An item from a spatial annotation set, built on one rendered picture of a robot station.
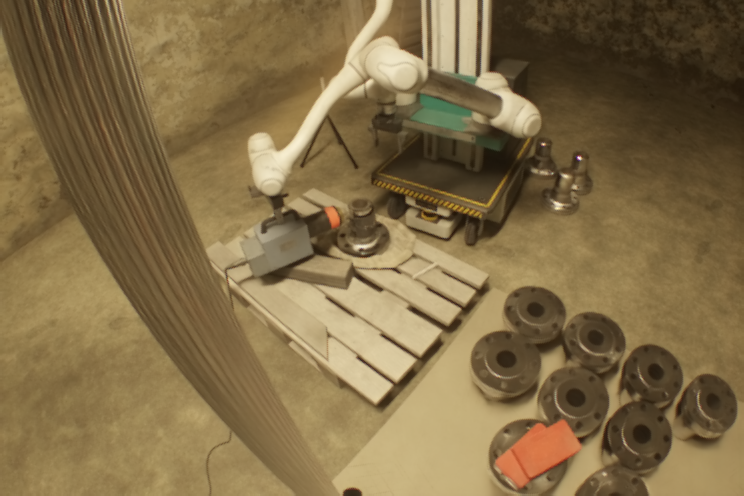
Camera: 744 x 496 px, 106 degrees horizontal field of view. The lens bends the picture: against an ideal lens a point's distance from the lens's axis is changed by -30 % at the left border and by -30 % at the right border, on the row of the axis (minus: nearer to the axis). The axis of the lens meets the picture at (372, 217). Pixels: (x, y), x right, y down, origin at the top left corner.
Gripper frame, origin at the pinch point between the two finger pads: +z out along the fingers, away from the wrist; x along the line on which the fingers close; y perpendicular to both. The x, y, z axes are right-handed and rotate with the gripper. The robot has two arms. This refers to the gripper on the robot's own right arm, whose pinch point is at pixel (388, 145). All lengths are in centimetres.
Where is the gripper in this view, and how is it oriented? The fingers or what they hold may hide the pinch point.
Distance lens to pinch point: 187.0
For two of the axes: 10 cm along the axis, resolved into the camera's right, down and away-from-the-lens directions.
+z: 0.7, 7.8, 6.2
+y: 5.5, -5.5, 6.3
